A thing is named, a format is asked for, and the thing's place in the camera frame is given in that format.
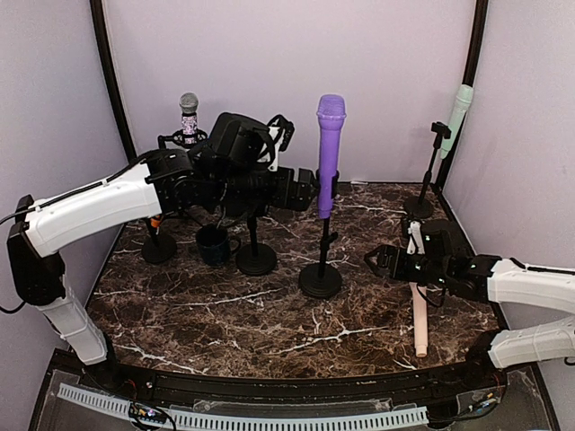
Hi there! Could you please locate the black corner post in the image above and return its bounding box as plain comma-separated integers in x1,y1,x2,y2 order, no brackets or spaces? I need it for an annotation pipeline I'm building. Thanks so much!
436,0,489,190
89,0,137,164

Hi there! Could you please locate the silver glitter microphone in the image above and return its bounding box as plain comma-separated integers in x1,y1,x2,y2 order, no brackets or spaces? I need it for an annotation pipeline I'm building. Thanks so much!
179,92,199,147

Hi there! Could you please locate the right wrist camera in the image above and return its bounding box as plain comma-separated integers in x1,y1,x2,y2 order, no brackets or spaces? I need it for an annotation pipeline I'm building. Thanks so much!
401,216,425,254

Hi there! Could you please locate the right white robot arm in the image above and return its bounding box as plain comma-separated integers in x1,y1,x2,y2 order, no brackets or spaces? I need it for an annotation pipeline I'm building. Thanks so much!
364,220,574,390

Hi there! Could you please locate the right black corner post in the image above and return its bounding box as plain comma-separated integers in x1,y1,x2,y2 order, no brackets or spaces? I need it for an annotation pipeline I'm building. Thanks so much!
436,0,489,190

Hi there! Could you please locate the black round-base stand, orange mic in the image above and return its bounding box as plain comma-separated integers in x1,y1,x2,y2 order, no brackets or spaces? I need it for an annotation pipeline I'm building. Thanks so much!
141,221,177,265

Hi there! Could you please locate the mint green microphone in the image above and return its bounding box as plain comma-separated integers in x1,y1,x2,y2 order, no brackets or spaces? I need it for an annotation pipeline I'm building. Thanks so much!
440,84,473,160

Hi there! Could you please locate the black round-base stand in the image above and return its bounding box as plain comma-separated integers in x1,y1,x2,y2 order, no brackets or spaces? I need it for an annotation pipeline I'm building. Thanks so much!
297,169,344,299
235,215,278,277
403,121,451,219
141,221,177,265

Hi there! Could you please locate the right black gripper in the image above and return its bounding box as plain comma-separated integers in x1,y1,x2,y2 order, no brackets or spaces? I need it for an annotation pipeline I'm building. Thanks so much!
366,243,452,288

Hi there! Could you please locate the black tripod shock-mount stand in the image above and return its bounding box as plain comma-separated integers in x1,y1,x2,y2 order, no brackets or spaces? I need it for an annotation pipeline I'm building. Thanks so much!
157,129,208,155

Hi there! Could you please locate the pale pink microphone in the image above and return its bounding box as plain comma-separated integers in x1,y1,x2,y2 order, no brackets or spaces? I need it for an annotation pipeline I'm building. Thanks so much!
410,283,429,358

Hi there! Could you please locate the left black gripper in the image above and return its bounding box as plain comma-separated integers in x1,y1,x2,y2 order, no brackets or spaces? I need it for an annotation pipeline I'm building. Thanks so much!
213,164,322,211

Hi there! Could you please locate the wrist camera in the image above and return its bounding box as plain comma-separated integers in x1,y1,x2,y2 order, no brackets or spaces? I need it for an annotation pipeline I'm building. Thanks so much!
401,216,425,254
258,114,295,172

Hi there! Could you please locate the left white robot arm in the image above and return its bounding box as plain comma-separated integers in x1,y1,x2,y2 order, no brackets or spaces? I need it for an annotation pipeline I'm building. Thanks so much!
6,112,319,391

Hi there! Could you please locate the black round-base stand, mint mic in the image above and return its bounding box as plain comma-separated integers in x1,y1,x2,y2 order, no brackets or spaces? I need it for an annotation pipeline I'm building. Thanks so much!
403,121,451,219

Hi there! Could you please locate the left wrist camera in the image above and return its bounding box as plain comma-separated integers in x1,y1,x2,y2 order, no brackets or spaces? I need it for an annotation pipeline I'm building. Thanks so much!
258,114,295,172

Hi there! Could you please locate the black front rail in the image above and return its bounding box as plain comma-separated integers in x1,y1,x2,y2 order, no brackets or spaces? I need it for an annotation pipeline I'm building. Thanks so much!
111,362,508,406

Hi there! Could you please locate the white slotted cable duct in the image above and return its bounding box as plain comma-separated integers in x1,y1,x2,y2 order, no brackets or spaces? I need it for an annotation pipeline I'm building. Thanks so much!
57,383,429,430

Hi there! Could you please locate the left black corner post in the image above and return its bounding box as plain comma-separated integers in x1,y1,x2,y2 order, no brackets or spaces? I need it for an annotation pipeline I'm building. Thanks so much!
89,0,137,164

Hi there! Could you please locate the purple microphone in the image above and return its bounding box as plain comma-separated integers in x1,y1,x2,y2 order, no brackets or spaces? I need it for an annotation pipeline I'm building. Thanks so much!
316,94,347,219

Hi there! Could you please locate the dark blue mug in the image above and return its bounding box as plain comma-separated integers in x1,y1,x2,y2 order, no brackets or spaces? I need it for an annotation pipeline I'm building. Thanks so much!
195,224,242,268

